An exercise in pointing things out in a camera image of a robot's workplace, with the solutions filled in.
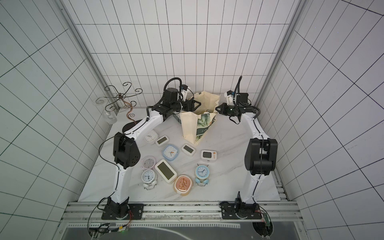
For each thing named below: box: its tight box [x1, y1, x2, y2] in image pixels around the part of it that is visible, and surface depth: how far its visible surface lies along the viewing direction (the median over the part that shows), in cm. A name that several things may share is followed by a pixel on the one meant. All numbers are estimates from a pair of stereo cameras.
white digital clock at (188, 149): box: [181, 143, 196, 157], surface depth 94 cm
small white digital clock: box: [155, 135, 170, 147], surface depth 100 cm
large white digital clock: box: [154, 159, 177, 183], surface depth 84 cm
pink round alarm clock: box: [142, 156, 156, 170], surface depth 89 cm
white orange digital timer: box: [201, 149, 217, 160], surface depth 91 cm
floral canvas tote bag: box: [180, 91, 220, 146], surface depth 91 cm
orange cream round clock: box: [173, 174, 192, 196], surface depth 81 cm
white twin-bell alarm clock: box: [141, 169, 158, 190], surface depth 81 cm
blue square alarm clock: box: [162, 144, 179, 162], surface depth 94 cm
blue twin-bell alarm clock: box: [195, 163, 210, 186], surface depth 83 cm
